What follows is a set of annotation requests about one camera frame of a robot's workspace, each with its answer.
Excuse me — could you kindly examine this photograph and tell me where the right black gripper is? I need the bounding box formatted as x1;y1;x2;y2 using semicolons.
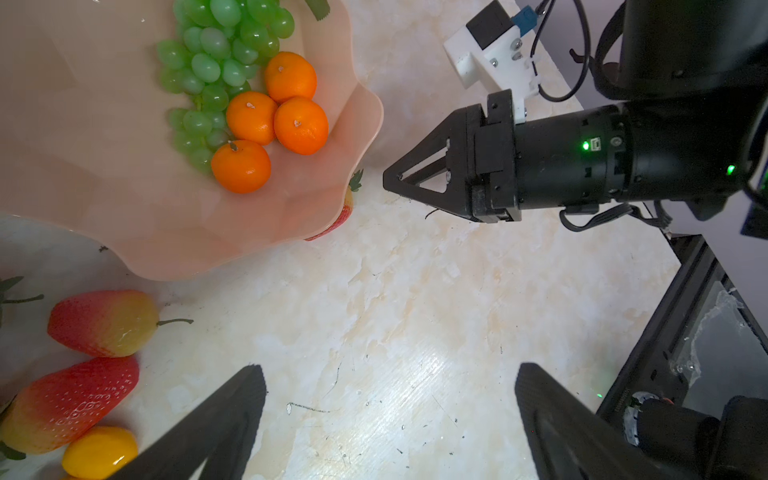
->
383;89;522;223

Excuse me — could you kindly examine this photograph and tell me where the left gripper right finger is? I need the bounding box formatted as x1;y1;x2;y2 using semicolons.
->
515;363;671;479

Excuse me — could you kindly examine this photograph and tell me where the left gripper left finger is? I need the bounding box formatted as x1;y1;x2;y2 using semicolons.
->
112;365;267;479

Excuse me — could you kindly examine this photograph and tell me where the lone red strawberry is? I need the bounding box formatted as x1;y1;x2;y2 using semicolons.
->
306;169;364;242

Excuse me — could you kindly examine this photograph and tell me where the cluster red strawberry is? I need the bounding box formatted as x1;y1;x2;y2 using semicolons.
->
47;290;169;358

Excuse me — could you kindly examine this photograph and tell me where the large orange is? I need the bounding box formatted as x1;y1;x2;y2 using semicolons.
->
274;97;329;156

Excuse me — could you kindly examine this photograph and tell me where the pale red strawberry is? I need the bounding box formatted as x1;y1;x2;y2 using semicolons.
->
1;356;140;460

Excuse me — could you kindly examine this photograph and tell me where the small orange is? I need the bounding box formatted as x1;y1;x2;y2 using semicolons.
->
226;91;278;146

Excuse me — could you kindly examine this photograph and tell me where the lone orange front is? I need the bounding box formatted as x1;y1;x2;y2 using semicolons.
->
211;140;272;194

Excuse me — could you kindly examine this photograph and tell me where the green grape bunch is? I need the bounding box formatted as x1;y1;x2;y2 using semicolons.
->
156;0;296;175

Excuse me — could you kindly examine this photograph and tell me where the pink leaf-shaped bowl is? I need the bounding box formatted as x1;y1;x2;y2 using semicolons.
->
1;1;383;281

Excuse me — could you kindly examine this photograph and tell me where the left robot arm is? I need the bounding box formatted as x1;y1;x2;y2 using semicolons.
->
114;363;767;479

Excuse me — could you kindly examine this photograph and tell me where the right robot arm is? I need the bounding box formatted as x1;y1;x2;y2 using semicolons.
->
383;1;767;239

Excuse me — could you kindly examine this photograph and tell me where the yellow kumquat upper right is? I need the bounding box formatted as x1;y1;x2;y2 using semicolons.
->
62;426;139;479

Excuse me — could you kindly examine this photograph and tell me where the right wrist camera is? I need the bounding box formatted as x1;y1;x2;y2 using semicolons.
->
443;1;540;124

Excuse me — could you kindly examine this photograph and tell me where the black base frame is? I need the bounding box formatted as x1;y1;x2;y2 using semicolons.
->
597;235;767;428

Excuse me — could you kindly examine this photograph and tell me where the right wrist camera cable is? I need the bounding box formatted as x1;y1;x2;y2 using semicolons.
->
527;0;595;103

